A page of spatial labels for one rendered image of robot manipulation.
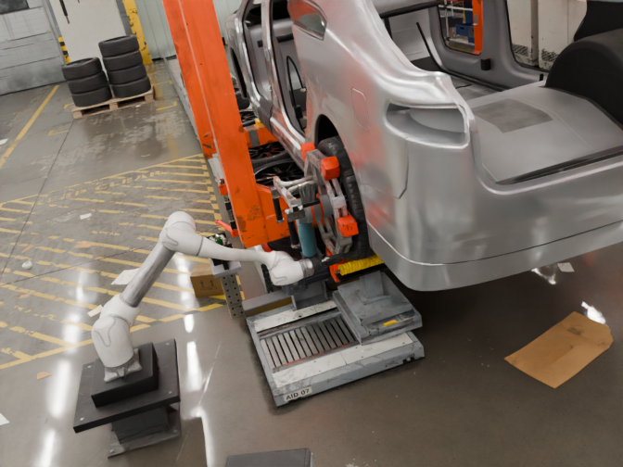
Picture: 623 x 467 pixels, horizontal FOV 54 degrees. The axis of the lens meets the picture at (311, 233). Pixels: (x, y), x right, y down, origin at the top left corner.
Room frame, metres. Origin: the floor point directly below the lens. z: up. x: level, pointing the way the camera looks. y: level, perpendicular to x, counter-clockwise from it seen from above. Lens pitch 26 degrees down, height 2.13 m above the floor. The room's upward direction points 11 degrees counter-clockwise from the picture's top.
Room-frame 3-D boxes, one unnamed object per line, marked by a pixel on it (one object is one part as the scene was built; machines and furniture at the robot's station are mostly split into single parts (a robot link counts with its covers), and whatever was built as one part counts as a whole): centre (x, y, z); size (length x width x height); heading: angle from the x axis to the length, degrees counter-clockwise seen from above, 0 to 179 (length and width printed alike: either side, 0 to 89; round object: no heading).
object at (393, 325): (2.97, -0.28, 0.13); 0.50 x 0.36 x 0.10; 11
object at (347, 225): (2.63, -0.18, 0.85); 0.09 x 0.08 x 0.07; 11
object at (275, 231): (3.44, 0.02, 0.69); 0.52 x 0.17 x 0.35; 101
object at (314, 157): (2.94, -0.11, 0.85); 0.54 x 0.07 x 0.54; 11
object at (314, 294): (3.23, 0.03, 0.26); 0.42 x 0.18 x 0.35; 101
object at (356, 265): (2.84, -0.23, 0.51); 0.29 x 0.06 x 0.06; 101
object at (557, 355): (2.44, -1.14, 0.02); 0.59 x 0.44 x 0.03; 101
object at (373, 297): (2.98, -0.28, 0.32); 0.40 x 0.30 x 0.28; 11
